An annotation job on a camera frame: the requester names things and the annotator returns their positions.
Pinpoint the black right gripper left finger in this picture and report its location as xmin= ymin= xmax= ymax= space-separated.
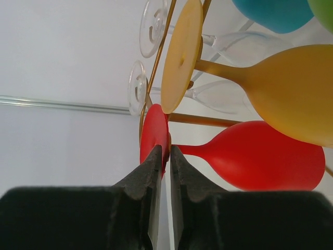
xmin=111 ymin=145 xmax=162 ymax=249

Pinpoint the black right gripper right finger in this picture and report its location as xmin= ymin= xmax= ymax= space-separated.
xmin=170 ymin=145 xmax=227 ymax=249

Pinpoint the red wine glass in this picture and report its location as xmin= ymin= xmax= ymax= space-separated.
xmin=139 ymin=103 xmax=326 ymax=192

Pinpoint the yellow wine glass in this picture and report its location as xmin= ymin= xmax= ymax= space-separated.
xmin=161 ymin=0 xmax=333 ymax=148

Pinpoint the clear wine glass front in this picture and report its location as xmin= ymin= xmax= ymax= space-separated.
xmin=127 ymin=60 xmax=251 ymax=116

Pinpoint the clear wine glass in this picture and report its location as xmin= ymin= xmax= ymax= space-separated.
xmin=127 ymin=60 xmax=251 ymax=116
xmin=139 ymin=1 xmax=293 ymax=67

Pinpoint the clear wine glass rear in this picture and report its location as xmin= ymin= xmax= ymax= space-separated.
xmin=139 ymin=1 xmax=293 ymax=67

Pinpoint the blue wine glass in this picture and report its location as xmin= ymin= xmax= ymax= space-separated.
xmin=233 ymin=0 xmax=314 ymax=34

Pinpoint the green wine glass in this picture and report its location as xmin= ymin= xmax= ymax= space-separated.
xmin=308 ymin=0 xmax=333 ymax=33

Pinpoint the gold wire glass rack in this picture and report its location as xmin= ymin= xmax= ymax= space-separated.
xmin=138 ymin=0 xmax=333 ymax=178

